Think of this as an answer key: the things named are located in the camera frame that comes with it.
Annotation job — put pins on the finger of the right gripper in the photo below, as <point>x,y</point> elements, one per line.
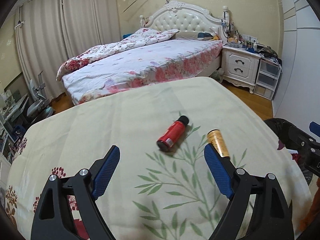
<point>315,128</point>

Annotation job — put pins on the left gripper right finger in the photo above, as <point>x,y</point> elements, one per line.
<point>221,169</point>

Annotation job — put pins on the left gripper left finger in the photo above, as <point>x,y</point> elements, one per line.
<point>102,171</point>

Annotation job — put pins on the gold bottle black cap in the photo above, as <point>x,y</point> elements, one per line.
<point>215,138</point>

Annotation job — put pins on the red bottle black cap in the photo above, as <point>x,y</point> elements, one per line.
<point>172,134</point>

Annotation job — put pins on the black trash bin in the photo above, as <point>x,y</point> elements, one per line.
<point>281,129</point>

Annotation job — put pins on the cream floral bedsheet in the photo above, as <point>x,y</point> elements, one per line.
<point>152,194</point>

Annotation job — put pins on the plastic drawer unit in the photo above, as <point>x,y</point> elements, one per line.
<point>268,75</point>

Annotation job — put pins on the grey desk chair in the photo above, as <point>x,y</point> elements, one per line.
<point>40,109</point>

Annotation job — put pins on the white nightstand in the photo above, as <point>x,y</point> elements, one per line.
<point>240,67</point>

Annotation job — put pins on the white desk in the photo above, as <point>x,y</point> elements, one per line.
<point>13,111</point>

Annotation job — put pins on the white tufted bed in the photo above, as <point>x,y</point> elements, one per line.
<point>194,51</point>

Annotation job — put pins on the floral quilt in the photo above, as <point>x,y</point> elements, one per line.
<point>142,37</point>

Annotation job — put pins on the beige curtain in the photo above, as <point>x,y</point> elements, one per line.
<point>53,31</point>

